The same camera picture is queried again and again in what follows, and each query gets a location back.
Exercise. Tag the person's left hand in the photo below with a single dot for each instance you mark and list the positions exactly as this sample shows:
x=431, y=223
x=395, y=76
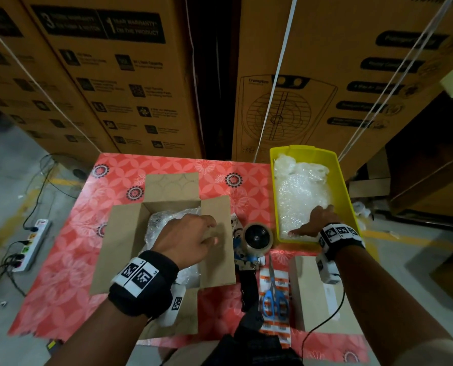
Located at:
x=182, y=240

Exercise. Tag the person's right hand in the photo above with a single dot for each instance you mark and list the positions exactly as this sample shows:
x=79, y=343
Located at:
x=318, y=221

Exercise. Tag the bubble wrap sheet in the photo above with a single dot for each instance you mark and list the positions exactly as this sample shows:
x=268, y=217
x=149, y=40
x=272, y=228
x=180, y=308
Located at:
x=162, y=225

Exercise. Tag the bubble wrap bundle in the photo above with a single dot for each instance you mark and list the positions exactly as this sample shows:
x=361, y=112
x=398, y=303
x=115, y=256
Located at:
x=303, y=186

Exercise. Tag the tape dispenser with tape roll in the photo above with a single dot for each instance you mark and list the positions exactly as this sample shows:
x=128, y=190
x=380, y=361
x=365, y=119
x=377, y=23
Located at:
x=257, y=240

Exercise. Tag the small cardboard box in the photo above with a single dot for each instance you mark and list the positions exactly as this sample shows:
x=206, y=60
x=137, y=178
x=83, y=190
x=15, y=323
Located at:
x=116, y=247

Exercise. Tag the person's left forearm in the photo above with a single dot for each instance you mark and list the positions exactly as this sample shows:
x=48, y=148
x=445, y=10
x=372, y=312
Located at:
x=112, y=339

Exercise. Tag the person's right forearm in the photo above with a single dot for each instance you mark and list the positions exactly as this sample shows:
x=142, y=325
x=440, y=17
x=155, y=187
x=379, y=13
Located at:
x=394, y=316

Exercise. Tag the flat brown cardboard box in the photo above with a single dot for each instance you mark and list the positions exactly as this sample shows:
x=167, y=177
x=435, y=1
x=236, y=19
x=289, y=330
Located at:
x=314, y=297

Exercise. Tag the person's dark clothing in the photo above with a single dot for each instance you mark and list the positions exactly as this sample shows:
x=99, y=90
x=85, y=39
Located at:
x=249, y=347

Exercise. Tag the stack of Crompton cartons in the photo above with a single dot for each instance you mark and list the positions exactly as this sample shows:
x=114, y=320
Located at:
x=120, y=80

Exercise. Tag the black wristband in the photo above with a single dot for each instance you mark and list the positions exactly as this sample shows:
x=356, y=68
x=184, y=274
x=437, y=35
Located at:
x=142, y=282
x=339, y=238

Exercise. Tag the yellow plastic bin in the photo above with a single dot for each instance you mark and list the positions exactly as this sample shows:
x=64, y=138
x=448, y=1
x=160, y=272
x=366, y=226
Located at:
x=276, y=194

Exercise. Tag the packaged blue scissors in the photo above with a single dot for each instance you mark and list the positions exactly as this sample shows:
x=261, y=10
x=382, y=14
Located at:
x=274, y=301

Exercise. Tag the orange floral tablecloth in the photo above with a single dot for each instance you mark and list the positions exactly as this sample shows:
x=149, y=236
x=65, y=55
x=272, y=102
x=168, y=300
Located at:
x=66, y=278

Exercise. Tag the white power strip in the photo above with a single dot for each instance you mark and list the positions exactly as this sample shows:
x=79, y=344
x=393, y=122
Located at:
x=32, y=244

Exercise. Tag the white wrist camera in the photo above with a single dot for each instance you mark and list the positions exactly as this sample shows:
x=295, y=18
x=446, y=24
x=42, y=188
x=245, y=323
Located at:
x=173, y=305
x=327, y=269

